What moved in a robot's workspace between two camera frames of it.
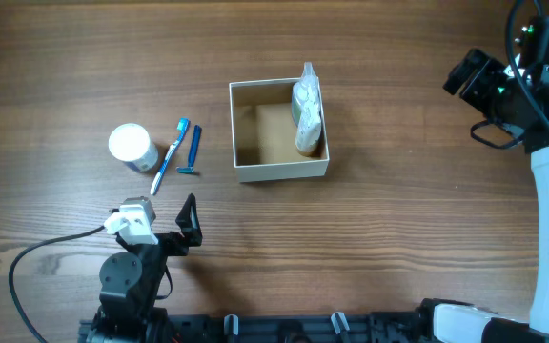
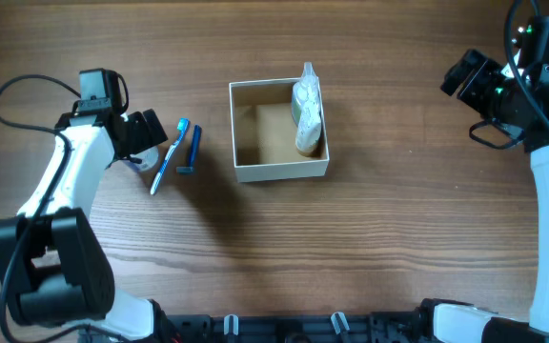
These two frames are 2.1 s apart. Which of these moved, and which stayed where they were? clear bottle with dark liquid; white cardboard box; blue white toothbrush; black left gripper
Moved: black left gripper
Stayed: white cardboard box; clear bottle with dark liquid; blue white toothbrush
